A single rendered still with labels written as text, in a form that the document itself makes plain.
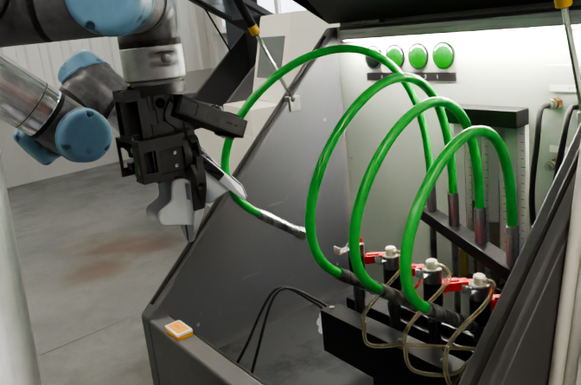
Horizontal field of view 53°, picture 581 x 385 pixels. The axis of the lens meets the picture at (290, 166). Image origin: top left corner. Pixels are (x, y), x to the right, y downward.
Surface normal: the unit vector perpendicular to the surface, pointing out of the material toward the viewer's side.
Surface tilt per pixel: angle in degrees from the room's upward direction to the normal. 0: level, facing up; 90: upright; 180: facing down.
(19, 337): 90
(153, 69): 90
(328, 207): 90
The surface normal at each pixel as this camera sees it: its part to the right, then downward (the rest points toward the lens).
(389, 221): -0.79, 0.22
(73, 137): 0.59, 0.14
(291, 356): -0.10, -0.97
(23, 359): 0.99, -0.10
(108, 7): 0.00, 0.23
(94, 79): 0.22, -0.24
